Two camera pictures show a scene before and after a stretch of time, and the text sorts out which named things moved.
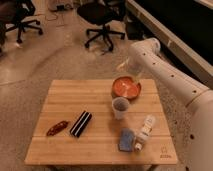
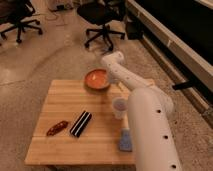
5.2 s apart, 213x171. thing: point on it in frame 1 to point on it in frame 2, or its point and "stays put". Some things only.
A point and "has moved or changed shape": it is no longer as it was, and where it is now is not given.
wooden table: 76,126 stays put
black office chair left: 12,15 stays put
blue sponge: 126,140 stays put
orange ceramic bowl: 125,86 has moved or changed shape
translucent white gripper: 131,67 to 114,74
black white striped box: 81,123 stays put
